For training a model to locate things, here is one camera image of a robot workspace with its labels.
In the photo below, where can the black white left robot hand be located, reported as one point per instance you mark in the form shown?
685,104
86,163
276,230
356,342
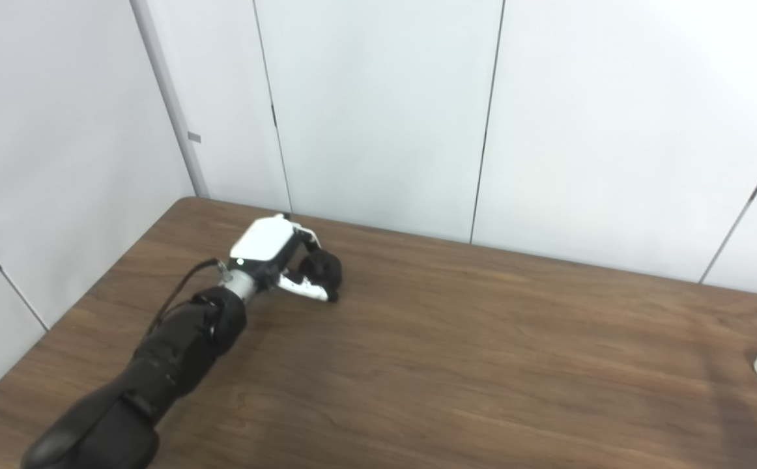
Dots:
264,241

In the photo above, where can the round black part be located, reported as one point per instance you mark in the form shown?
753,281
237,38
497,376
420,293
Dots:
323,267

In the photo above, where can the gray wall corner post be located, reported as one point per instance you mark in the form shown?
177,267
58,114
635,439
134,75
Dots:
170,98

